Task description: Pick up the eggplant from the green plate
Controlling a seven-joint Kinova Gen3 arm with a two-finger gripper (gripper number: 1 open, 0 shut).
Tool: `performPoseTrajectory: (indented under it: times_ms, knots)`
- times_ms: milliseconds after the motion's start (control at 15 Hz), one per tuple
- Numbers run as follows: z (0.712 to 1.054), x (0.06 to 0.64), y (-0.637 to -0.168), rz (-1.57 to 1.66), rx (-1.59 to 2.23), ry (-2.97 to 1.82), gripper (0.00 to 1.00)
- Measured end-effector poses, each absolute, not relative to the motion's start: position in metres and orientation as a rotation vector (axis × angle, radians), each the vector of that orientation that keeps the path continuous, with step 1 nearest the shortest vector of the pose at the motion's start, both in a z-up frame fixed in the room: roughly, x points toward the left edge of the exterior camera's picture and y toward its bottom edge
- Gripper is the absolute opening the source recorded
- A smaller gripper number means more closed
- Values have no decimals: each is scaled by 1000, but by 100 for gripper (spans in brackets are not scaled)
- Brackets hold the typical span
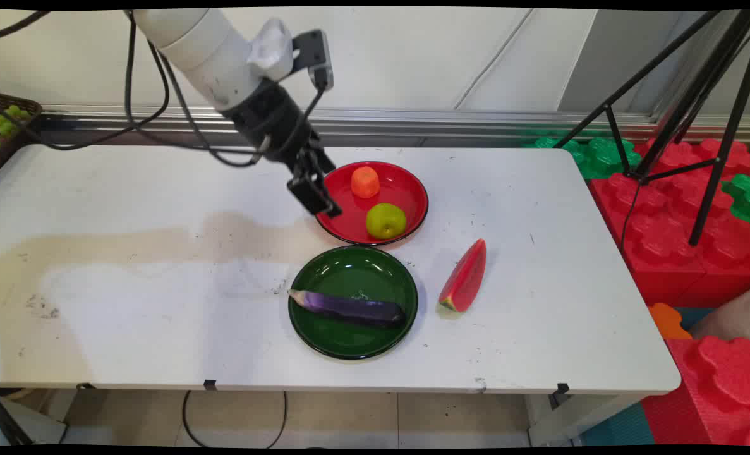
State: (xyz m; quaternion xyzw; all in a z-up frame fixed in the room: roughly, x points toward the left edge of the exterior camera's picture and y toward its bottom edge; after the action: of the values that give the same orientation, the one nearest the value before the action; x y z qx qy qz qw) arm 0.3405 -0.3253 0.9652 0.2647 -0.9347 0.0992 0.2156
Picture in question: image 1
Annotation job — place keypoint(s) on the green round plate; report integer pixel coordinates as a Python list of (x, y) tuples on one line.
[(349, 338)]

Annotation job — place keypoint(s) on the green toy grapes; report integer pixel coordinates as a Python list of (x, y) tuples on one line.
[(5, 123)]

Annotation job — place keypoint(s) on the large red foam block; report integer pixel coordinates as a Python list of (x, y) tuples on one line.
[(665, 234)]

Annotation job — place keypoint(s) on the beige fabric object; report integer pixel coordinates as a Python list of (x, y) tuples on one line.
[(731, 319)]

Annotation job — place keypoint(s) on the aluminium wall rail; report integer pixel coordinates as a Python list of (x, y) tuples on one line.
[(450, 123)]

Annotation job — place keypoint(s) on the white table leg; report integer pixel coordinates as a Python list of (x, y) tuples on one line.
[(570, 417)]

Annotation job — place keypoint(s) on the purple toy eggplant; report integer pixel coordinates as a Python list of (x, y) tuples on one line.
[(349, 308)]

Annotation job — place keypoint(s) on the orange foam piece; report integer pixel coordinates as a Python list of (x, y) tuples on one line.
[(666, 321)]

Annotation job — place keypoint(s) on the dark wicker basket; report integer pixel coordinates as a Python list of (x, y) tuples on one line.
[(8, 155)]

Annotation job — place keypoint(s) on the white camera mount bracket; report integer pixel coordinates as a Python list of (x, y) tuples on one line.
[(272, 49)]

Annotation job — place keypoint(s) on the black tripod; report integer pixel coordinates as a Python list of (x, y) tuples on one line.
[(703, 82)]

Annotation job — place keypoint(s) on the red round plate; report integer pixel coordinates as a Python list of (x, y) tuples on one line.
[(406, 189)]

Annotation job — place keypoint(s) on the toy watermelon slice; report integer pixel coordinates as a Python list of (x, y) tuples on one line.
[(464, 278)]

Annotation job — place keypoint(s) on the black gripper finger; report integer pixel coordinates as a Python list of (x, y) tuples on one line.
[(334, 205), (306, 193)]

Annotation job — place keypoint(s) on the orange toy carrot piece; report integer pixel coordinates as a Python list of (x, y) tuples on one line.
[(365, 182)]

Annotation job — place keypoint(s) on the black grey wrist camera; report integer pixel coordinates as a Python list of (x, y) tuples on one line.
[(314, 57)]

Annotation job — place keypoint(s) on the teal floor mat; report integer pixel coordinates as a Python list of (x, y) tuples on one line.
[(615, 430)]

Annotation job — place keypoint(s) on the green toy apple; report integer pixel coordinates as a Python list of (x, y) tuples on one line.
[(385, 221)]

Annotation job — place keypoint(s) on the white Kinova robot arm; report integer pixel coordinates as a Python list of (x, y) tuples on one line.
[(204, 50)]

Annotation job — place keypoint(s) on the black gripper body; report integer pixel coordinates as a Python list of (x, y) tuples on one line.
[(273, 120)]

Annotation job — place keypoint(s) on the small green foam block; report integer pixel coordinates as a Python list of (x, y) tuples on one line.
[(746, 199)]

